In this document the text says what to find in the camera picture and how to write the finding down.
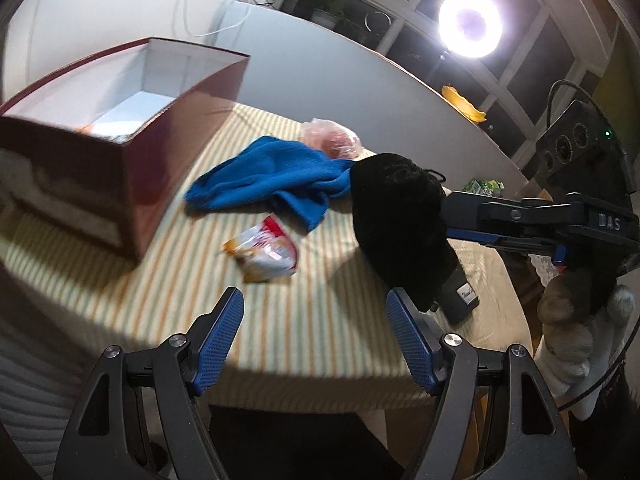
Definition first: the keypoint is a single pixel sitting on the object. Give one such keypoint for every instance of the pink plastic bag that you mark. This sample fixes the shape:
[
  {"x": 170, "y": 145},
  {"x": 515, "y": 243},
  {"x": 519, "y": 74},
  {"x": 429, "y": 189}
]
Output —
[{"x": 330, "y": 137}]

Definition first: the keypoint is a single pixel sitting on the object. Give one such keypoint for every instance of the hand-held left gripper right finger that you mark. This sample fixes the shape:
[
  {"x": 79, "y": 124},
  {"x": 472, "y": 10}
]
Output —
[{"x": 412, "y": 342}]

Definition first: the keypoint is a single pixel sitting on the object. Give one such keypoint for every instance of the blue fleece cloth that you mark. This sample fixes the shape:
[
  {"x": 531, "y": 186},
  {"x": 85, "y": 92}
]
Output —
[{"x": 280, "y": 175}]

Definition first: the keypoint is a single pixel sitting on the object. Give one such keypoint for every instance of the striped beige tablecloth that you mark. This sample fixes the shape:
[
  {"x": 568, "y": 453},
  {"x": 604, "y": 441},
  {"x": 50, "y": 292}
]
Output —
[{"x": 325, "y": 320}]

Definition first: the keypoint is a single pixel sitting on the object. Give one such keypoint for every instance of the dark red cardboard box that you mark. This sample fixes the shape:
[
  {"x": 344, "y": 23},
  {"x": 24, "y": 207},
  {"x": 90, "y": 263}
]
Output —
[{"x": 165, "y": 160}]

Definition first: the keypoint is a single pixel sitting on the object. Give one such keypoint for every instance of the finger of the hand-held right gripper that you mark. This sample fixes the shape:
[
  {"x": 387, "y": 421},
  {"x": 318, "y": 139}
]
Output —
[
  {"x": 510, "y": 210},
  {"x": 500, "y": 242}
]

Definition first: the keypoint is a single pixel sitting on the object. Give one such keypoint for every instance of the yellow dish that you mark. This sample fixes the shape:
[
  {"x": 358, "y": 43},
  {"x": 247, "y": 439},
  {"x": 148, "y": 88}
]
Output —
[{"x": 462, "y": 102}]

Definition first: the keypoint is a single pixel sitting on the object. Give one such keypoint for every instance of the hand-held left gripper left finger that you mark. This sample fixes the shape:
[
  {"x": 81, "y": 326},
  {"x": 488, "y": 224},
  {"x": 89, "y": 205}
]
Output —
[{"x": 220, "y": 335}]

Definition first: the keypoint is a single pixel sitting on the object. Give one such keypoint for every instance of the black knit hat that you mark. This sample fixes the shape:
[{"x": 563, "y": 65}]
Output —
[{"x": 395, "y": 220}]

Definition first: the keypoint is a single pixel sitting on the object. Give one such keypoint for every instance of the green packet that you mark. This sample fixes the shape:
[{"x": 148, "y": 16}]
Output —
[{"x": 482, "y": 187}]

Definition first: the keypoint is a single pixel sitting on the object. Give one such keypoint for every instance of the red and white snack packet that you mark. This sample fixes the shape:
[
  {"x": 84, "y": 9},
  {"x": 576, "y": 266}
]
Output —
[{"x": 265, "y": 252}]

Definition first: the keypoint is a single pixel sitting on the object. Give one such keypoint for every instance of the person's right hand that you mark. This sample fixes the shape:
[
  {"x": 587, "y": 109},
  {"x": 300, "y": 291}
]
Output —
[{"x": 570, "y": 325}]

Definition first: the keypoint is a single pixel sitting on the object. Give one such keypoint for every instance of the dark blue labelled pouch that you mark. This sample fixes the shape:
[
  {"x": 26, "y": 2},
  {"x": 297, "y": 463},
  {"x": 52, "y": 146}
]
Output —
[{"x": 457, "y": 295}]

